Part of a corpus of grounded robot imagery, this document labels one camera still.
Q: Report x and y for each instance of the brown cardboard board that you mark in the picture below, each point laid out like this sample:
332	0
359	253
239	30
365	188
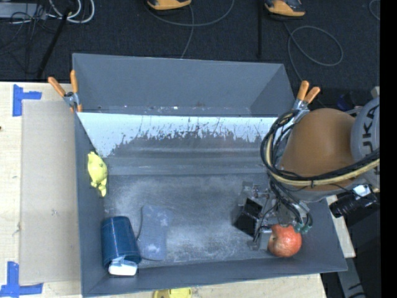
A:
46	191

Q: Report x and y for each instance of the grey metal bin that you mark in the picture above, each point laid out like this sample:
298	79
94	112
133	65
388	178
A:
192	194

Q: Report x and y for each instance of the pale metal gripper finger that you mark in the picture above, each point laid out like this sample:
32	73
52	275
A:
263	237
252	192

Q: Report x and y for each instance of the red apple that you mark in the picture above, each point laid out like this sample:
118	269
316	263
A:
285	242

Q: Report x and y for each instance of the blue ribbed cup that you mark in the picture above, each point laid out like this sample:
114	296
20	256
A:
119	239

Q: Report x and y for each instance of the yellow toy animal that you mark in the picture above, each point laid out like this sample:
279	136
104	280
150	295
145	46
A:
97	172

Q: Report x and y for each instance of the black box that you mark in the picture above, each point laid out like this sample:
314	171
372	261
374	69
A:
248	217

